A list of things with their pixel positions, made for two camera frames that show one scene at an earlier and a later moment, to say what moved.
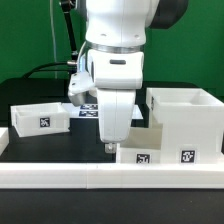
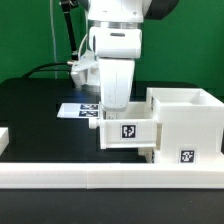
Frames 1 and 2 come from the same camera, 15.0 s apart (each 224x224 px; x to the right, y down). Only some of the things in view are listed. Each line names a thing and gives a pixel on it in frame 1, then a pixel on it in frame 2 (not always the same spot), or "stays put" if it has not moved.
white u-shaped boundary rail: [40, 175] stays put
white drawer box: [35, 119] → [127, 129]
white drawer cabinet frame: [192, 124] stays put
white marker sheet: [90, 111] stays put
